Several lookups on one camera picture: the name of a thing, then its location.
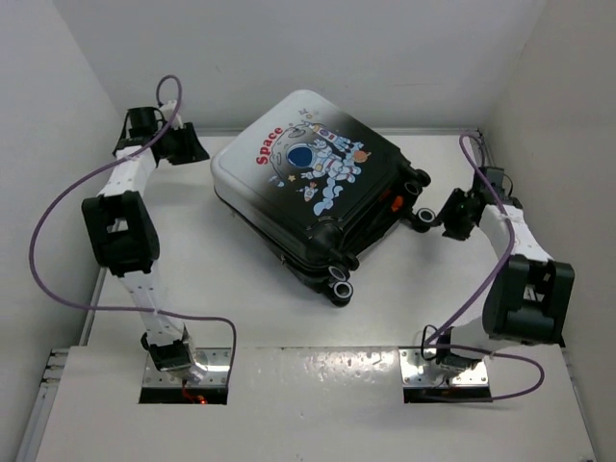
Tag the metal base plate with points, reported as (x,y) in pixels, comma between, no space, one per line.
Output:
(211,370)
(419,374)

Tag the black white kids suitcase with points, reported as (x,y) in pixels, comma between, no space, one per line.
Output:
(319,187)

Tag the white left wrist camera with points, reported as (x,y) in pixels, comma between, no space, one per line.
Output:
(170,111)

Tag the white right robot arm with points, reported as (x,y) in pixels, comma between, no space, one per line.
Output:
(528,298)

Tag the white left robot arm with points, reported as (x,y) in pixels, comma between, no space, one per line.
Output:
(123,236)

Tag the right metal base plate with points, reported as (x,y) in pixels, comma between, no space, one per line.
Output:
(419,374)

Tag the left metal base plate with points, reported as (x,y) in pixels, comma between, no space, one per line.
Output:
(211,370)

